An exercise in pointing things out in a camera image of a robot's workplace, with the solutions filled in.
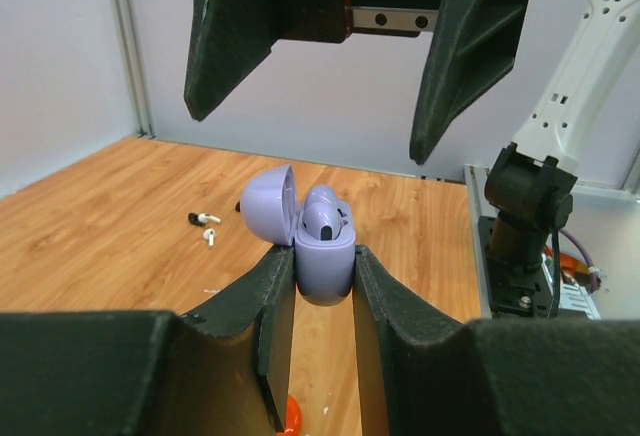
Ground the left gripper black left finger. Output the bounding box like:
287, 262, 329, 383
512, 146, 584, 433
1, 246, 295, 435

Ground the orange round charging case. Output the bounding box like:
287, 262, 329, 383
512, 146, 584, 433
282, 394, 303, 436

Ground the purple earbud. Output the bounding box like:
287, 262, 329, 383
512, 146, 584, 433
302, 201, 343, 241
304, 184, 342, 209

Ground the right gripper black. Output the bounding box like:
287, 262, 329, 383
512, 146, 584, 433
184, 0, 529, 165

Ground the white earbud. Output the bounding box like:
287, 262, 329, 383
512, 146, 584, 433
203, 228, 216, 248
197, 213, 221, 224

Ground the purple round charging case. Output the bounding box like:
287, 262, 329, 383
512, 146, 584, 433
240, 165, 356, 306

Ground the black earbud upper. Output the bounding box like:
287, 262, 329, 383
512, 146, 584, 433
188, 213, 201, 226

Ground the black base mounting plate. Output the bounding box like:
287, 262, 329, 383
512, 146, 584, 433
474, 214, 601, 320

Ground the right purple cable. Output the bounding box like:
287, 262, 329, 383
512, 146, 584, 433
557, 228, 604, 292

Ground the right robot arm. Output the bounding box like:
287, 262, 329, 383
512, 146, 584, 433
184, 0, 639, 269

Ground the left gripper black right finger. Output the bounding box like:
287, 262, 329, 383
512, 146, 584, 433
353, 246, 639, 435

